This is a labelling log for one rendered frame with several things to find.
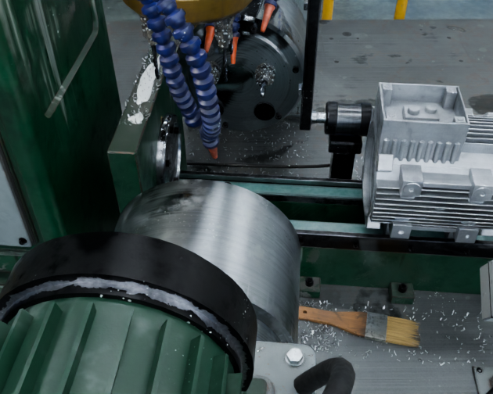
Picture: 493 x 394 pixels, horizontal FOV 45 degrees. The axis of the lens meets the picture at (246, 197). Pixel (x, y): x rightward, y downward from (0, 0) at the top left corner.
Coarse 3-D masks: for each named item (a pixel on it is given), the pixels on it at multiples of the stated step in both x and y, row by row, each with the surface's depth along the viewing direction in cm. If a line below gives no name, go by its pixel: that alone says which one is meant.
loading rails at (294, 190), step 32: (256, 192) 106; (288, 192) 106; (320, 192) 106; (352, 192) 106; (320, 224) 100; (352, 224) 100; (320, 256) 101; (352, 256) 100; (384, 256) 100; (416, 256) 99; (448, 256) 98; (480, 256) 97; (320, 288) 103; (416, 288) 104; (448, 288) 104
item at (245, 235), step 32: (160, 192) 71; (192, 192) 70; (224, 192) 70; (128, 224) 70; (160, 224) 67; (192, 224) 66; (224, 224) 67; (256, 224) 69; (288, 224) 74; (224, 256) 63; (256, 256) 66; (288, 256) 71; (256, 288) 63; (288, 288) 68; (288, 320) 65
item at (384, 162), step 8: (376, 160) 88; (384, 160) 86; (392, 160) 86; (376, 168) 87; (384, 168) 86; (392, 168) 86; (368, 216) 95; (368, 224) 95; (376, 224) 95; (480, 232) 93; (488, 232) 93
